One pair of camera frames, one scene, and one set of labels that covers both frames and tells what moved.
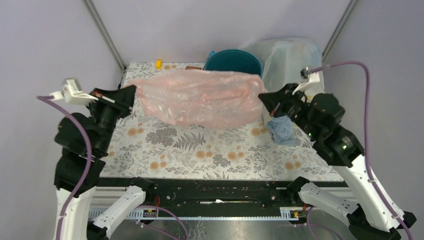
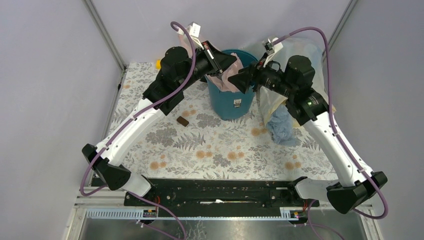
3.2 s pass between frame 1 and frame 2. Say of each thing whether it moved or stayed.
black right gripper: moved
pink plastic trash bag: moved
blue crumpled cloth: stayed
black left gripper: moved
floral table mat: stayed
